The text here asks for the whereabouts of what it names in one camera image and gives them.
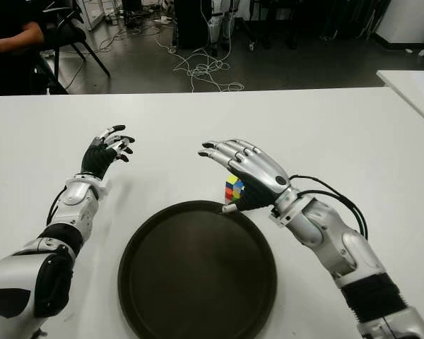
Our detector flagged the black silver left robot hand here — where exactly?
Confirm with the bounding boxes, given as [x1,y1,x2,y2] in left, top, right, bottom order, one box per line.
[81,124,136,179]

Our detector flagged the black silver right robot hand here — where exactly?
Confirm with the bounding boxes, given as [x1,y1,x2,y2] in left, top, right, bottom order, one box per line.
[197,138,300,215]

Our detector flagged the multicoloured Rubik's cube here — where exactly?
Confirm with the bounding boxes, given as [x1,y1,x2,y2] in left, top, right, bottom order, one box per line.
[224,174,247,208]

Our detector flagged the dark brown round plate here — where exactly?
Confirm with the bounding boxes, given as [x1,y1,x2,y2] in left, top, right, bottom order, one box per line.
[117,199,278,339]

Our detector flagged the black folding chair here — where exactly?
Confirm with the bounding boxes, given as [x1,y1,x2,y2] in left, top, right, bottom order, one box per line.
[35,0,111,95]

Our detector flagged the white display cabinet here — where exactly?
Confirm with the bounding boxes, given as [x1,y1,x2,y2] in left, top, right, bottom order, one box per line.
[73,0,107,32]

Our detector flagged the white humanoid robot legs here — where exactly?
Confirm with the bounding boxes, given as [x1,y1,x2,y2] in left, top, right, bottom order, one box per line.
[206,0,240,50]

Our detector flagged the seated person in black shirt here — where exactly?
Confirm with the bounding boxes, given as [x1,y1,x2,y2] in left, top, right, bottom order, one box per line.
[0,0,50,109]

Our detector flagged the black cabinet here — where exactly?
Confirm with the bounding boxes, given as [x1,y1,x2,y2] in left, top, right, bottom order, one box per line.
[175,0,213,49]

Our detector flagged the white side table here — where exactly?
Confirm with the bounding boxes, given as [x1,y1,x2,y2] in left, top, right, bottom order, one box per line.
[375,69,424,130]

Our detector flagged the white block with black base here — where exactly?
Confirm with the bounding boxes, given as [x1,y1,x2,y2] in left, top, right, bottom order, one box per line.
[374,0,424,45]

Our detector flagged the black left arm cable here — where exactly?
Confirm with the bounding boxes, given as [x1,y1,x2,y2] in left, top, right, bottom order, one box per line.
[46,186,70,227]

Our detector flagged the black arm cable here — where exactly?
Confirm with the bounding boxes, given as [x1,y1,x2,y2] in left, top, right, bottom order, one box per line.
[290,174,369,241]
[46,186,70,227]

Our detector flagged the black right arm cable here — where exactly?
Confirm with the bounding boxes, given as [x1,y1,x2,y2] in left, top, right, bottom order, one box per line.
[290,174,369,241]

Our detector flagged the tangled white floor cable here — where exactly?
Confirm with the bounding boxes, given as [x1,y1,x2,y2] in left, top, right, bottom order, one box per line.
[155,35,245,93]

